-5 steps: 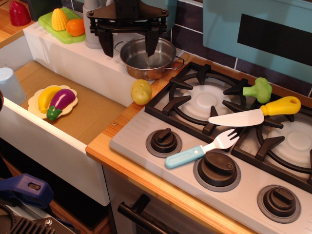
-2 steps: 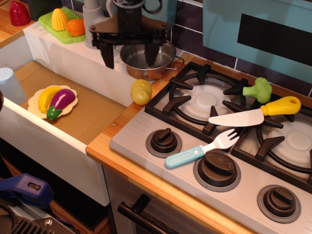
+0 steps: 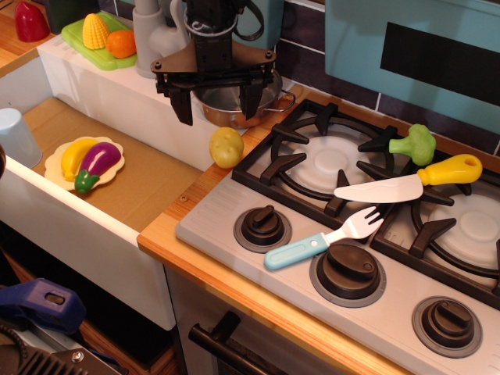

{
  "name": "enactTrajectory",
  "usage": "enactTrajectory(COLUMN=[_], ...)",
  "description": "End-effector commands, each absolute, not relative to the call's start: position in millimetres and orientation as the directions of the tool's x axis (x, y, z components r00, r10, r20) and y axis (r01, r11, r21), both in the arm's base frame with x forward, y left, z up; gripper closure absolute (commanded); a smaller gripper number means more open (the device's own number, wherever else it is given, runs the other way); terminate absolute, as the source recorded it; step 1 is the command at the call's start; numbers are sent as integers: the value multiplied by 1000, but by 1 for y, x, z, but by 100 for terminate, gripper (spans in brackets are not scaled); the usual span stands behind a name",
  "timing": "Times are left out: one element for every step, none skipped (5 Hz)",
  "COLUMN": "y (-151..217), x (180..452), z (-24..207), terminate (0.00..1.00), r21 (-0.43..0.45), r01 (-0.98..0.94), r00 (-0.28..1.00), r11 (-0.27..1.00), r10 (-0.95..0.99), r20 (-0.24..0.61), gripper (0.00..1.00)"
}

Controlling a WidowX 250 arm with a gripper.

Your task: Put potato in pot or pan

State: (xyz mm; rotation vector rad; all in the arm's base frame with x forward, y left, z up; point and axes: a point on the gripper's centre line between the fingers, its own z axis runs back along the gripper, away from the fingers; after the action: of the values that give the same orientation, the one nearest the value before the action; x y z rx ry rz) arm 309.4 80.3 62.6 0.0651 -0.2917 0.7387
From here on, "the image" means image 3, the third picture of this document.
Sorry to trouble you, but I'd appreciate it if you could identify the black oven door handle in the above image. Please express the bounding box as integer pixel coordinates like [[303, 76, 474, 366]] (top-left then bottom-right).
[[188, 311, 272, 375]]

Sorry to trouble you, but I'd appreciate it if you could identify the green cutting board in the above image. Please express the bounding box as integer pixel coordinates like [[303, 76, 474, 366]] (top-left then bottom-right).
[[61, 12, 137, 71]]

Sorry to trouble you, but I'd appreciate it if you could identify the yellow toy banana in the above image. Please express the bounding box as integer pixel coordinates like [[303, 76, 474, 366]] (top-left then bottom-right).
[[61, 138, 98, 182]]

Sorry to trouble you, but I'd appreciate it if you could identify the grey toy stove top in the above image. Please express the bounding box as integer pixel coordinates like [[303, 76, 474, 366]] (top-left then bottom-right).
[[176, 169, 499, 374]]

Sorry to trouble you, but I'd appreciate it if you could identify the black burner grate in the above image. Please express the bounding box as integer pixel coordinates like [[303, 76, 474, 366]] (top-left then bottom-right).
[[370, 199, 499, 309], [231, 98, 456, 231]]

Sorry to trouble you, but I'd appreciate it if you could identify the black stove knob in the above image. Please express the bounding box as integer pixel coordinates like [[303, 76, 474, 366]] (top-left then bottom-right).
[[309, 245, 387, 308], [412, 296, 483, 359], [234, 205, 292, 254]]

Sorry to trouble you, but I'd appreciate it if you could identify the white toy sink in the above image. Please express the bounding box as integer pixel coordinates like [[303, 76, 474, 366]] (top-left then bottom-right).
[[1, 36, 216, 330]]

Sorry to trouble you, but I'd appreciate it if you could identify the black left stove knob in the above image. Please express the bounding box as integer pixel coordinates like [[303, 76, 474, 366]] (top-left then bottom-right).
[[234, 205, 292, 254]]

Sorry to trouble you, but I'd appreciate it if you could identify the cream scalloped plate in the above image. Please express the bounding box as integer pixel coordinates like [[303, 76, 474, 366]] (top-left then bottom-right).
[[45, 137, 125, 194]]

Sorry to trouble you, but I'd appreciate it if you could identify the light blue cup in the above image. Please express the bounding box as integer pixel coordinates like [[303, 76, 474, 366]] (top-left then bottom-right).
[[1, 108, 42, 168]]

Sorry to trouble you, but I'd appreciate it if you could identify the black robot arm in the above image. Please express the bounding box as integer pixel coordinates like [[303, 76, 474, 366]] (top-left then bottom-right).
[[151, 1, 277, 126]]

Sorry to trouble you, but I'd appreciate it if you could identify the yellow toy corn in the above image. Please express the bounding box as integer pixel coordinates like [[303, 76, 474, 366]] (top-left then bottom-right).
[[82, 13, 110, 50]]

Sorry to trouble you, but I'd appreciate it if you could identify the orange toy fruit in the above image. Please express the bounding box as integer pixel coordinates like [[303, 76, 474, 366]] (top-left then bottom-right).
[[105, 30, 137, 59]]

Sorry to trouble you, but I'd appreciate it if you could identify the steel pot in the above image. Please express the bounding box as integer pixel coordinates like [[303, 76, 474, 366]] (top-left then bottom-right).
[[194, 70, 296, 130]]

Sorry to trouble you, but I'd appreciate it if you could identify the blue clamp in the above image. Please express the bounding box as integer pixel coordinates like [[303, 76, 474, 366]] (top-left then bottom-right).
[[1, 278, 87, 334]]

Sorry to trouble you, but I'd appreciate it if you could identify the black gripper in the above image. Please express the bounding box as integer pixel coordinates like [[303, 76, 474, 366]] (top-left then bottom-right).
[[151, 35, 277, 126]]

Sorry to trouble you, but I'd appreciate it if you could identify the yellow toy potato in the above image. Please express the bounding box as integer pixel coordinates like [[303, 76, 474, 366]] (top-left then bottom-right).
[[209, 127, 245, 169]]

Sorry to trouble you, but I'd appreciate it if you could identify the yellow handled toy knife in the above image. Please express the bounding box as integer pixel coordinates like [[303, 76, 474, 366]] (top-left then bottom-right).
[[334, 154, 483, 204]]

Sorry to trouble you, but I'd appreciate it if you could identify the blue handled toy fork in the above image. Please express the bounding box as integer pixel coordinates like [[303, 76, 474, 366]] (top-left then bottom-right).
[[264, 207, 384, 270]]

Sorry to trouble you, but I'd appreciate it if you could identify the green toy broccoli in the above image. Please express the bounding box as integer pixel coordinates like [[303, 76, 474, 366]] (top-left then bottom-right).
[[388, 124, 437, 166]]

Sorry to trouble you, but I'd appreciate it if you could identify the grey toy faucet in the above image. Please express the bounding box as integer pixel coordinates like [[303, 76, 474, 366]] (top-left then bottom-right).
[[132, 0, 190, 78]]

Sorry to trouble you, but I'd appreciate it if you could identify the black right stove knob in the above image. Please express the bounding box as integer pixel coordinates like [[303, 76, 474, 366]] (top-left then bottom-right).
[[412, 296, 483, 359]]

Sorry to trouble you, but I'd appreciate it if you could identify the purple toy eggplant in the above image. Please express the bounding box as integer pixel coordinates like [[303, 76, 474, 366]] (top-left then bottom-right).
[[74, 142, 122, 194]]

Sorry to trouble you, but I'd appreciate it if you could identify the red toy pepper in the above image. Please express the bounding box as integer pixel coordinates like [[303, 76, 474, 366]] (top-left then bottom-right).
[[15, 1, 50, 42]]

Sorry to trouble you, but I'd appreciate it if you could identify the black middle stove knob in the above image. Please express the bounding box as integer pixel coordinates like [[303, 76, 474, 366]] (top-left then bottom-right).
[[309, 245, 387, 308]]

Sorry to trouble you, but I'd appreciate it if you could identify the black left burner grate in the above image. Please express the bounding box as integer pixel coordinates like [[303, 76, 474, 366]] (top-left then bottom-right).
[[231, 98, 456, 231]]

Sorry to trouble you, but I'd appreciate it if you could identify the black right burner grate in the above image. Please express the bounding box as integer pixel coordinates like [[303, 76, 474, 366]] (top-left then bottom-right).
[[370, 199, 499, 309]]

